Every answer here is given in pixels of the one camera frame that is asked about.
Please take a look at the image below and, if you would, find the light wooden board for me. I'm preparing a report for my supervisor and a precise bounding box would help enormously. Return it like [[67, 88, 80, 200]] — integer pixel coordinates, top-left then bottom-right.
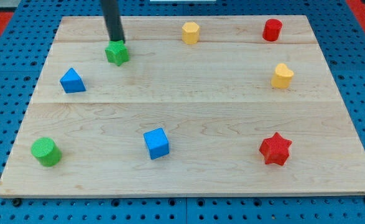
[[0, 15, 365, 198]]

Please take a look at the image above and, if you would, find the blue cube block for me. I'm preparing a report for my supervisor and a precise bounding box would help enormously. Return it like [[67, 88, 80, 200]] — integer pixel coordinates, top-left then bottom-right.
[[144, 128, 170, 160]]

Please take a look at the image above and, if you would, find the yellow hexagonal prism block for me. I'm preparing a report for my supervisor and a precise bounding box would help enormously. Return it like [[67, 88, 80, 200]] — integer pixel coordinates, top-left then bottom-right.
[[182, 22, 200, 45]]

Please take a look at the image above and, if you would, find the green star block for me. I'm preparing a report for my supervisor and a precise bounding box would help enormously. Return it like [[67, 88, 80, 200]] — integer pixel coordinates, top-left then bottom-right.
[[105, 40, 129, 66]]

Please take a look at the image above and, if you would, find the red star block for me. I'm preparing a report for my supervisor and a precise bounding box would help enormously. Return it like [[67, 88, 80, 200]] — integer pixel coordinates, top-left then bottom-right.
[[259, 132, 293, 166]]

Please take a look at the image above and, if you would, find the yellow heart block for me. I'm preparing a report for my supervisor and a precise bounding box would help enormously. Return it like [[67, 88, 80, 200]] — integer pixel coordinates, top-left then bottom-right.
[[270, 63, 294, 89]]

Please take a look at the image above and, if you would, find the blue triangular prism block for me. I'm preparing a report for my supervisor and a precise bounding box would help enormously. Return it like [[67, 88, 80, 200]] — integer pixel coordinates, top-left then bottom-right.
[[60, 68, 86, 93]]

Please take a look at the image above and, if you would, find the red cylinder block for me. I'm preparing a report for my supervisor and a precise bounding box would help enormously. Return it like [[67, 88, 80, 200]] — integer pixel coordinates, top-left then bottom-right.
[[262, 19, 283, 42]]

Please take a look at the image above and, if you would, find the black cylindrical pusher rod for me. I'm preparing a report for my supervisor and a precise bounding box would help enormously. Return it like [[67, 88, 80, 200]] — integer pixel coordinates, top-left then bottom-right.
[[100, 0, 125, 42]]

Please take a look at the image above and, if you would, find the green cylinder block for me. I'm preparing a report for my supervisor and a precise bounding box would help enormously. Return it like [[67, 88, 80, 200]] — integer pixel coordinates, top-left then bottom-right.
[[30, 137, 62, 167]]

